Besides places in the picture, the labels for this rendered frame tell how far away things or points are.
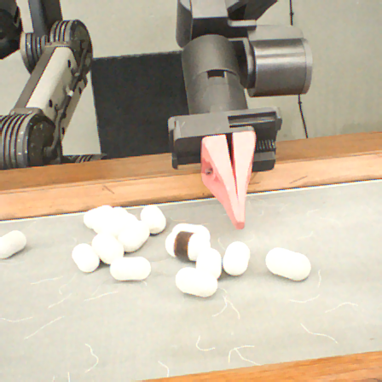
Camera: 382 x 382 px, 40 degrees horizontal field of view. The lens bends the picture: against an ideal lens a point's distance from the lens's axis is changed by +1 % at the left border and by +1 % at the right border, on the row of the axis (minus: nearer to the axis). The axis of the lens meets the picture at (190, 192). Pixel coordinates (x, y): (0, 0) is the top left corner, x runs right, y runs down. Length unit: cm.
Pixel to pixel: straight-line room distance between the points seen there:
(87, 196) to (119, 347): 26
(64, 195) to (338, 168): 29
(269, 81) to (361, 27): 202
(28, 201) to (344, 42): 210
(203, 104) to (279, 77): 9
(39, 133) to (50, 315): 51
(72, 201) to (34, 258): 11
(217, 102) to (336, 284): 20
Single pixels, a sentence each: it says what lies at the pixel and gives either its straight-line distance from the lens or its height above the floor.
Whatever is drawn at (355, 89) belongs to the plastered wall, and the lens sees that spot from 258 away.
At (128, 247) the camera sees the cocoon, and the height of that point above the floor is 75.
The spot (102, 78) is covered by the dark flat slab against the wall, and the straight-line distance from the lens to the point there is 248.
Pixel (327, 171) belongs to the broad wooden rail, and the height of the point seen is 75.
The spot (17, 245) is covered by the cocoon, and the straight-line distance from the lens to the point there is 48.
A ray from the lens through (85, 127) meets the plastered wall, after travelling 256.
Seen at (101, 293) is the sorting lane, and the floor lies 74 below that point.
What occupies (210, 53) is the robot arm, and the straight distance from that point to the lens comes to 53.
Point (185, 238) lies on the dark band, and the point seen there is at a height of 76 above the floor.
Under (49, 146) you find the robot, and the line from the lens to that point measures 88.
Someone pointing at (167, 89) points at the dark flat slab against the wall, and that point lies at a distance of 245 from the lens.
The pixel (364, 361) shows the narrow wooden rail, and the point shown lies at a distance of 28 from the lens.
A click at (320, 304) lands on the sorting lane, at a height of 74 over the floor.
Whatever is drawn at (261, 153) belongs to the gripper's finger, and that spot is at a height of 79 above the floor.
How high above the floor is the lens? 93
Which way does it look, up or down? 19 degrees down
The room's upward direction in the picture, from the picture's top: 5 degrees counter-clockwise
